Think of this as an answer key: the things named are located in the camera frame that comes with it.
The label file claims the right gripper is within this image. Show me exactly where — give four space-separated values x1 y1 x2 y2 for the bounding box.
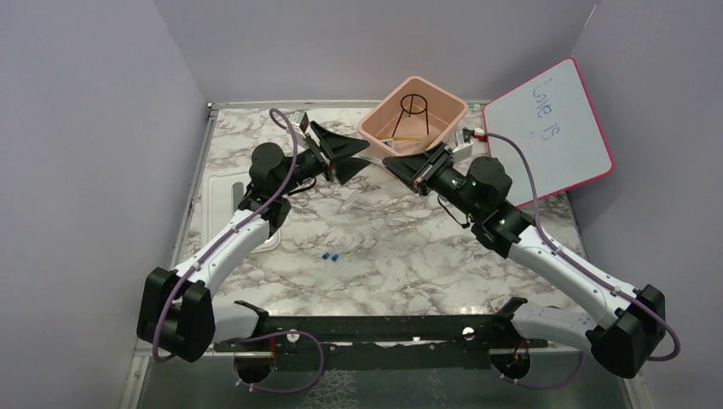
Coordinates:
383 141 483 220

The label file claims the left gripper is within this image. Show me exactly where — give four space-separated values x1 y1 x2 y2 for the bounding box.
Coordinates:
276 121 370 196

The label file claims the amber rubber tubing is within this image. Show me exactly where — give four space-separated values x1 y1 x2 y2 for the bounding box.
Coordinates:
379 135 435 155

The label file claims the blue capped test tube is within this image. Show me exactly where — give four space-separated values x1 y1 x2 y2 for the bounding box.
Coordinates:
339 190 359 213
321 239 344 260
331 237 355 262

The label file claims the black wire tripod ring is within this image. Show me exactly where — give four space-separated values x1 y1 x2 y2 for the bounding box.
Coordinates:
390 92 431 140

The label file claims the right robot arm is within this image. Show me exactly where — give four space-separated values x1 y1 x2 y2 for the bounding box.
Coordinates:
383 146 666 378

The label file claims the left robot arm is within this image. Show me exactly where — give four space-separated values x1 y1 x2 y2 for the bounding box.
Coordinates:
136 121 369 362

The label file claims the pink plastic bin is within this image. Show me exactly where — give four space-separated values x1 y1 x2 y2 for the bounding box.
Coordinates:
357 76 469 159

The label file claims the white plastic lid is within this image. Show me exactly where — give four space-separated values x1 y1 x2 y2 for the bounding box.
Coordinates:
200 169 251 245

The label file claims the pink framed whiteboard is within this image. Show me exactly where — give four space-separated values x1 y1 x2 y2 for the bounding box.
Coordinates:
483 58 615 205

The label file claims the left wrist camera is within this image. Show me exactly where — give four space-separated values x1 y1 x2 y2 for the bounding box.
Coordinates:
290 110 309 135

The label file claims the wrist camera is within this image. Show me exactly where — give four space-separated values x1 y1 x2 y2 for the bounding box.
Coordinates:
452 127 486 162
290 110 309 135

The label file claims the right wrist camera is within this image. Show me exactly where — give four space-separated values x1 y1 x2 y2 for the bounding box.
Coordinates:
452 127 486 162

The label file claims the purple cable loop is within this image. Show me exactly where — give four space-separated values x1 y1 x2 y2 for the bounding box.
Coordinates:
232 331 328 395

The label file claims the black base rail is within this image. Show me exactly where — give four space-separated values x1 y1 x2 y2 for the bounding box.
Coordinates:
213 314 524 372

